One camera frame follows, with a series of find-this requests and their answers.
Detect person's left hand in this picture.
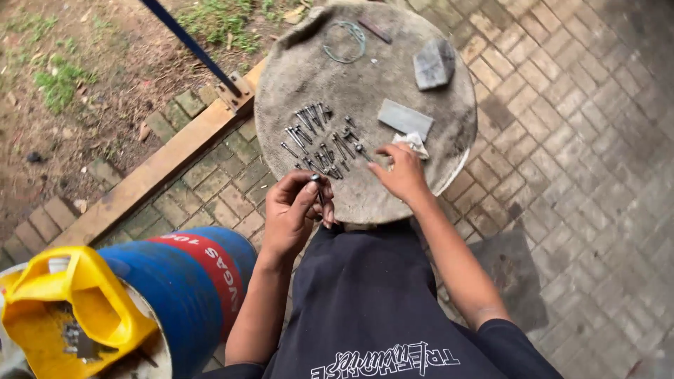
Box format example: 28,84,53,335
260,169,337,259

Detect person's right hand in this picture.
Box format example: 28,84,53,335
368,143,430,204

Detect white crumpled cloth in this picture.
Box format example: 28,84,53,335
392,132,430,160

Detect grey flat sandpaper sheet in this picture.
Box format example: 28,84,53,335
377,98,435,142

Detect group of metal bolts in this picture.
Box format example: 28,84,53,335
280,101,376,181

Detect grey stone block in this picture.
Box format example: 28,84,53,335
413,37,457,91

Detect round stool with grey cover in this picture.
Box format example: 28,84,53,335
254,0,479,226

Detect black printed t-shirt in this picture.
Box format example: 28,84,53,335
195,220,565,379

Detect blue drum with red band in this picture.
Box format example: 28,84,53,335
97,226,259,379

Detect long wooden beam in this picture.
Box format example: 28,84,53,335
46,58,267,251

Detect rusty flat metal bar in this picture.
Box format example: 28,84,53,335
357,18,393,45

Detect dark blue metal pole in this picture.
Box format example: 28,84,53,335
138,0,244,99

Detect yellow cut plastic container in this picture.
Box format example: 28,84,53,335
0,246,159,379

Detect grey metal parts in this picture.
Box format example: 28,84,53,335
60,316,119,364

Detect metal pole base bracket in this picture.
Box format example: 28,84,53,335
215,71,257,114

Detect green wire ring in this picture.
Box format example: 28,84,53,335
322,20,366,64

